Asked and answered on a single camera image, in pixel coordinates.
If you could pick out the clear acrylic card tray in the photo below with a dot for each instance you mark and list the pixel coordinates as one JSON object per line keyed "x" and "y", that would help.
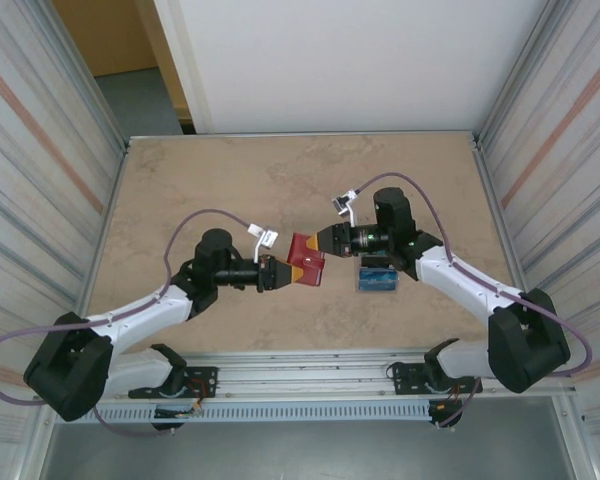
{"x": 378, "y": 290}

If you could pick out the red card holder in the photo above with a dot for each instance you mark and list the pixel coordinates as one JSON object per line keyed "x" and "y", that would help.
{"x": 300, "y": 252}

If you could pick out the corrugated metal side panel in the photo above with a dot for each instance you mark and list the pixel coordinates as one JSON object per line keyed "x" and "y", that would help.
{"x": 570, "y": 150}
{"x": 30, "y": 150}

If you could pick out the aluminium front rail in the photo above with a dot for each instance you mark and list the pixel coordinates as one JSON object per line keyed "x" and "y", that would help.
{"x": 305, "y": 380}

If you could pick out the grey metal sheet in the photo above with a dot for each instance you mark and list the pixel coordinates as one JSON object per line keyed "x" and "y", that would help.
{"x": 305, "y": 450}

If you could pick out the black base connector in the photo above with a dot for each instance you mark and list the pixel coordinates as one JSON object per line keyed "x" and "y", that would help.
{"x": 170, "y": 413}
{"x": 440, "y": 410}

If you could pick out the brown wooden door panel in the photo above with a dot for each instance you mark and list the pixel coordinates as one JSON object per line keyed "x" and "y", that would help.
{"x": 115, "y": 35}

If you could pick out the white door frame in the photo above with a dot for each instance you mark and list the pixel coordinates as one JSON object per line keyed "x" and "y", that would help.
{"x": 190, "y": 75}

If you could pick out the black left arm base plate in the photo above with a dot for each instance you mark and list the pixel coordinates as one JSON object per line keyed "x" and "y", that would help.
{"x": 202, "y": 380}

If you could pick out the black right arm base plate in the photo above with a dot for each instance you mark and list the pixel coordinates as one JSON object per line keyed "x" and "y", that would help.
{"x": 405, "y": 377}

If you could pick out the dark blue credit card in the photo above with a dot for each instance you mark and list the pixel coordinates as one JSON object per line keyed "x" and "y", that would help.
{"x": 380, "y": 280}

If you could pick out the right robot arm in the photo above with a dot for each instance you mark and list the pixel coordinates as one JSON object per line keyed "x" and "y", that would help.
{"x": 460, "y": 280}

